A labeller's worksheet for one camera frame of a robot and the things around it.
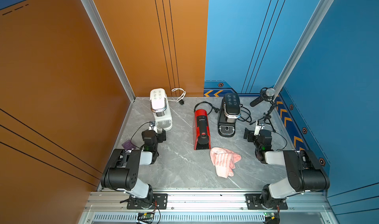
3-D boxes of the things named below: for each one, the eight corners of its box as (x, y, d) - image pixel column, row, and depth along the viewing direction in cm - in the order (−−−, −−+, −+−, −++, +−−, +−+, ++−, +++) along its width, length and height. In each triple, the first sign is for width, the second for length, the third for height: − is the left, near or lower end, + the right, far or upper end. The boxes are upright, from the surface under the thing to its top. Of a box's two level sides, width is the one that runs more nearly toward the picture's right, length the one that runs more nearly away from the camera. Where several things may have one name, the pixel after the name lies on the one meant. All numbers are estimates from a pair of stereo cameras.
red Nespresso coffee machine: (194, 153, 92) (194, 138, 77) (194, 126, 105) (194, 108, 90) (207, 153, 92) (210, 138, 77) (206, 126, 105) (208, 108, 90)
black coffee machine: (218, 137, 99) (223, 116, 81) (216, 115, 111) (220, 92, 93) (235, 137, 99) (244, 116, 81) (231, 115, 111) (238, 92, 93)
